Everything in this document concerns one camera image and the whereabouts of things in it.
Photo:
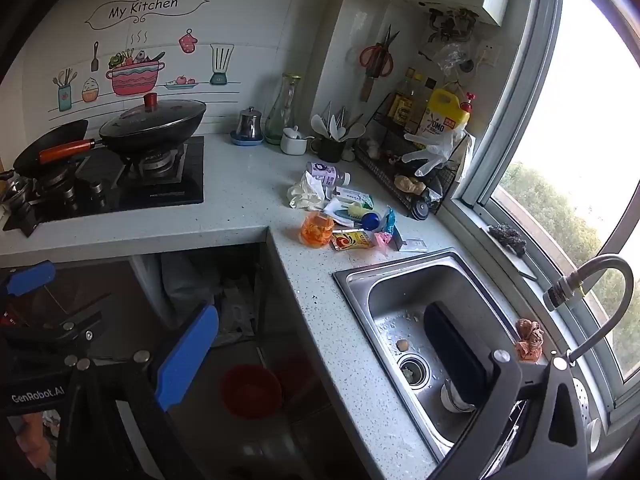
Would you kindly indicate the brown crumpled rag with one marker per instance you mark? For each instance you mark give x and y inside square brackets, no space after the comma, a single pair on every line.
[530,337]

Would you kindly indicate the black wok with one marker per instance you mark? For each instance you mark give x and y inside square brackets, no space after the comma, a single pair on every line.
[165,137]

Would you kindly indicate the clear plastic glove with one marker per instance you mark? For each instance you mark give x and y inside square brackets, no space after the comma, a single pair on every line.
[435,152]

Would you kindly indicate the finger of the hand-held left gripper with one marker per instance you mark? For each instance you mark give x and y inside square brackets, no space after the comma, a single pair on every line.
[75,324]
[30,278]

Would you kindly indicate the red plastic basin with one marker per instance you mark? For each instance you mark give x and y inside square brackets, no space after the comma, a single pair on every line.
[250,392]

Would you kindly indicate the crumpled white tissue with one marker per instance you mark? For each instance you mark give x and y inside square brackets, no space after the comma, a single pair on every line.
[306,192]

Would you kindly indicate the yellow detergent bottle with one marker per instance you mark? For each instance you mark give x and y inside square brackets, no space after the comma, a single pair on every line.
[445,110]

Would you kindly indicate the white ceramic jar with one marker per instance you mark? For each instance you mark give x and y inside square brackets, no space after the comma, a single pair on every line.
[294,144]

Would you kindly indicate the yellow red sachet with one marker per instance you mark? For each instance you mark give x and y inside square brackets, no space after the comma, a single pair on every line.
[350,240]

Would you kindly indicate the white wall socket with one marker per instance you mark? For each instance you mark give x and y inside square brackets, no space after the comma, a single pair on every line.
[491,54]

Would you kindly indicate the dark utensil cup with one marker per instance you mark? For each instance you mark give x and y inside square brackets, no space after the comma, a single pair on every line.
[327,151]

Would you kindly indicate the glass lid red knob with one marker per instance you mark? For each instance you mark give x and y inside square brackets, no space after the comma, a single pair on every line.
[150,112]

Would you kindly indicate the large white woven sack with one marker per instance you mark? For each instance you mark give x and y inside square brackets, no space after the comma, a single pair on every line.
[187,285]

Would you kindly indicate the white plastic bag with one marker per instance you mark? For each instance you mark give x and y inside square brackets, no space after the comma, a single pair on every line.
[237,310]

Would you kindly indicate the grey curved faucet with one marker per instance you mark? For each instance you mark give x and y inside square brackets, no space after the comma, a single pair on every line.
[607,262]

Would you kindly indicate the kitchen cartoon wall sticker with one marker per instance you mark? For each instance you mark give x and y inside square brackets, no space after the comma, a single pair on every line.
[132,80]

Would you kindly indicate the ginger root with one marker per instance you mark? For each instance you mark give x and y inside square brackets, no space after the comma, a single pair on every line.
[410,185]

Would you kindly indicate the clear glass bottle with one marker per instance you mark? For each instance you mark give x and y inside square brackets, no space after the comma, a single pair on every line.
[280,115]

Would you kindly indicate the dark scouring pad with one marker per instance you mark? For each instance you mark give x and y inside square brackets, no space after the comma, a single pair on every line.
[507,240]

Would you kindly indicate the clear hanging plastic bag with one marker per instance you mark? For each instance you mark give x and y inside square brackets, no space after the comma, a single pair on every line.
[450,57]

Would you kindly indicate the steel jar with lid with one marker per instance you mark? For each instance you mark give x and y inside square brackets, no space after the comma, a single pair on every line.
[249,122]

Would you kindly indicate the black gas stove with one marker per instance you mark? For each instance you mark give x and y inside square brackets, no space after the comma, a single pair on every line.
[150,185]

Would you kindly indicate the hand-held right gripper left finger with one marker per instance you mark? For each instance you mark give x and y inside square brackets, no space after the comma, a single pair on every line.
[187,355]

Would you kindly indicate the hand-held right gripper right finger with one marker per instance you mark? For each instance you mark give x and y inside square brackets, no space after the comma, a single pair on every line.
[457,345]

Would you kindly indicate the orange plastic cup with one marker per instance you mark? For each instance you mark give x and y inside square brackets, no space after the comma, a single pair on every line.
[317,230]

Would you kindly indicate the teal wrapper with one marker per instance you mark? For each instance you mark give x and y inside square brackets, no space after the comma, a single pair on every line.
[390,219]

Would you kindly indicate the tall sauce bottle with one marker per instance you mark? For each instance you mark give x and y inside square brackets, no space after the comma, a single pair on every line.
[416,105]

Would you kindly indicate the stainless steel sink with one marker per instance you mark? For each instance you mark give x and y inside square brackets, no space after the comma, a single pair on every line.
[390,290]

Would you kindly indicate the water heater pipes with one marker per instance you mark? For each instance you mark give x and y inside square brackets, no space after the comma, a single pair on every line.
[450,22]

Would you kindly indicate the dark sauce bottle yellow label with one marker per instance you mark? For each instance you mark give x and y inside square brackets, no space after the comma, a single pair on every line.
[400,105]

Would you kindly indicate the aluminium window frame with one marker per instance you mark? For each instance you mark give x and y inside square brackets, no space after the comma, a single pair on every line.
[545,60]

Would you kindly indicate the bunch of white plastic utensils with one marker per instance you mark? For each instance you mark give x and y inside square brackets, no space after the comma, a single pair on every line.
[334,127]

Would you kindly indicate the garlic bulb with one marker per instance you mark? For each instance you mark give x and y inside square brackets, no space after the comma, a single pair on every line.
[372,146]

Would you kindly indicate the white bottle purple label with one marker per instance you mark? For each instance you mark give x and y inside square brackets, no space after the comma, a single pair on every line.
[325,172]

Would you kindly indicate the pink wrapper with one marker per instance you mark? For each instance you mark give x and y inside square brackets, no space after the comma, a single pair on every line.
[382,239]

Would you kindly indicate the yellow green brush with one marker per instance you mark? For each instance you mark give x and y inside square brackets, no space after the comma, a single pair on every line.
[357,208]

